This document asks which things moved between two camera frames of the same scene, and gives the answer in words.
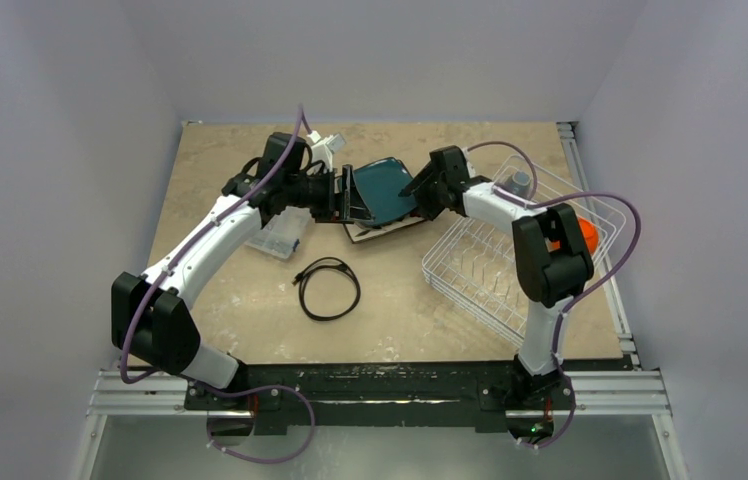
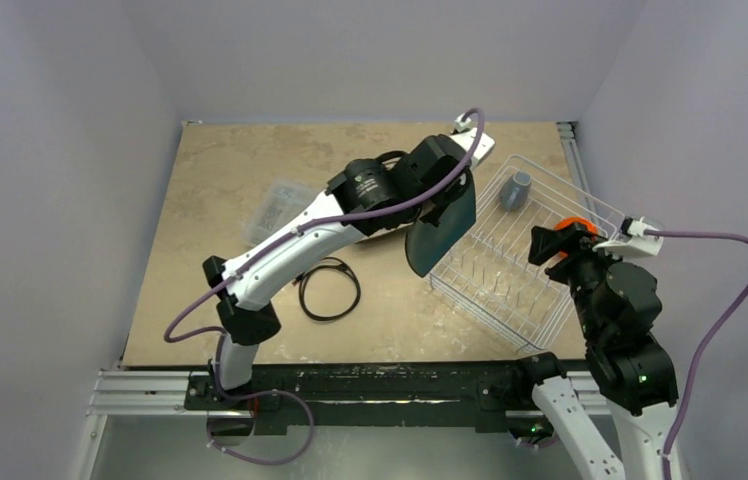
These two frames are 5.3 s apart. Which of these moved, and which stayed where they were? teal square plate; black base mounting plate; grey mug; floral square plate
Moved: teal square plate
Stayed: grey mug; black base mounting plate; floral square plate
